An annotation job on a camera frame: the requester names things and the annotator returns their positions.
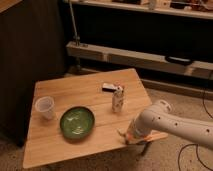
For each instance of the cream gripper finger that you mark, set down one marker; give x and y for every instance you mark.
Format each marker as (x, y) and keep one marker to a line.
(121, 134)

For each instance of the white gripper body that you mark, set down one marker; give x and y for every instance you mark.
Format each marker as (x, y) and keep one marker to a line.
(137, 129)

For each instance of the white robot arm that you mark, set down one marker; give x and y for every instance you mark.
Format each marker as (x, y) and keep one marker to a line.
(158, 117)

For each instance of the green ceramic plate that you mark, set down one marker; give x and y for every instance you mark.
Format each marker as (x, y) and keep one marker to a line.
(77, 123)

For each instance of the metal pole stand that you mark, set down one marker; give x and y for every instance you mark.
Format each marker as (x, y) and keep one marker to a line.
(79, 68)

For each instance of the clear plastic cup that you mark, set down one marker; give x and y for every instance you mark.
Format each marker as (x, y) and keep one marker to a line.
(45, 106)

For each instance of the long grey beam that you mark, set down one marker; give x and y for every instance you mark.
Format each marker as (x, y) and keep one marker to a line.
(137, 59)

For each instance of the dark cabinet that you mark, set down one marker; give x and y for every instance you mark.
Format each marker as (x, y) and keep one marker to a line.
(32, 48)

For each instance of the wall shelf with items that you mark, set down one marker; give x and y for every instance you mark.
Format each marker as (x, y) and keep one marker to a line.
(143, 8)

